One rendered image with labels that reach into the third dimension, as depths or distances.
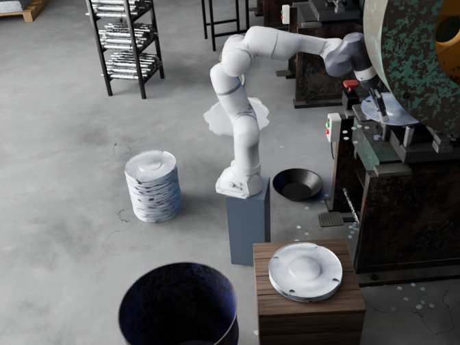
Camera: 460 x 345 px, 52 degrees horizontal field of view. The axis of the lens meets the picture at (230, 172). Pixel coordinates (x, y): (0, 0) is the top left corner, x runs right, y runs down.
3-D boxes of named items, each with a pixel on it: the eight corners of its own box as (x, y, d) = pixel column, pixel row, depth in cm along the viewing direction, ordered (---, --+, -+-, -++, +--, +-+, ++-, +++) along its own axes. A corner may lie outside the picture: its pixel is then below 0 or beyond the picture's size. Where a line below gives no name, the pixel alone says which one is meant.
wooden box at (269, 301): (261, 367, 197) (259, 315, 176) (254, 294, 227) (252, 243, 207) (356, 363, 196) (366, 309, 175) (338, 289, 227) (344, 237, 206)
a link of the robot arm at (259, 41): (232, 11, 178) (230, 29, 165) (277, 24, 180) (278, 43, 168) (220, 57, 190) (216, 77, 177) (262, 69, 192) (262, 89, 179)
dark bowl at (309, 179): (276, 209, 276) (276, 200, 272) (269, 179, 300) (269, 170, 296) (326, 205, 277) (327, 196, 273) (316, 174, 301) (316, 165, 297)
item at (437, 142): (437, 153, 192) (442, 131, 186) (421, 131, 205) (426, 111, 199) (452, 152, 192) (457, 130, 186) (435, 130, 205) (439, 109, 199)
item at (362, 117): (357, 145, 209) (360, 119, 201) (349, 129, 221) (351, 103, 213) (413, 141, 210) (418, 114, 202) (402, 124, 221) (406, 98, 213)
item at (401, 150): (403, 163, 197) (405, 152, 194) (370, 111, 234) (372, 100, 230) (474, 157, 198) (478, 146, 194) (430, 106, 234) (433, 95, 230)
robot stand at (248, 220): (231, 263, 244) (225, 196, 218) (237, 239, 258) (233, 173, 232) (265, 267, 241) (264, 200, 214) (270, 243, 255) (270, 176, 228)
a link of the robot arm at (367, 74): (356, 74, 180) (361, 85, 183) (387, 58, 177) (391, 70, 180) (346, 61, 190) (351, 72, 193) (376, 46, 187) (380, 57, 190)
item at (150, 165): (159, 185, 252) (159, 184, 251) (114, 175, 262) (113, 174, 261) (184, 156, 273) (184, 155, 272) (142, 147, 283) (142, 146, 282)
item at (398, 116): (413, 133, 191) (413, 131, 191) (349, 113, 207) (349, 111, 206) (440, 104, 208) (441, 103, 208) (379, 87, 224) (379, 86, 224)
